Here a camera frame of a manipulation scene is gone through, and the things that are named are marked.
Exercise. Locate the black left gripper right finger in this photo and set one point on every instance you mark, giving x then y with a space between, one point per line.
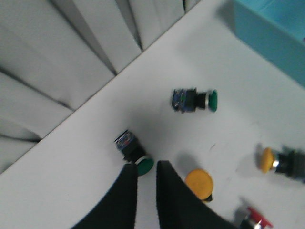
178 207

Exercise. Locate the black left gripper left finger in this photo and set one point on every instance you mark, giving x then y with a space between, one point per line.
117 209

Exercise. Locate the yellow push button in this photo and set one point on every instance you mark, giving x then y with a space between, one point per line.
291 164
200 182

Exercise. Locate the blue plastic box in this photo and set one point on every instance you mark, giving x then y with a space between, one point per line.
276 30

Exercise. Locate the left green push button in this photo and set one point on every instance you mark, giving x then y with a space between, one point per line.
133 152

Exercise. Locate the green push button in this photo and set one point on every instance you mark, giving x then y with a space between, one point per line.
133 152
188 100

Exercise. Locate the lying red push button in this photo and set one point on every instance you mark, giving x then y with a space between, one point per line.
247 217

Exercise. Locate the right green push button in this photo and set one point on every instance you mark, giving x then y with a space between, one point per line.
188 100

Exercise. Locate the lying yellow push button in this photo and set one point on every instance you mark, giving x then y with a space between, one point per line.
291 164

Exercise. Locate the grey pleated curtain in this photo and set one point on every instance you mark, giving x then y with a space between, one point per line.
56 54

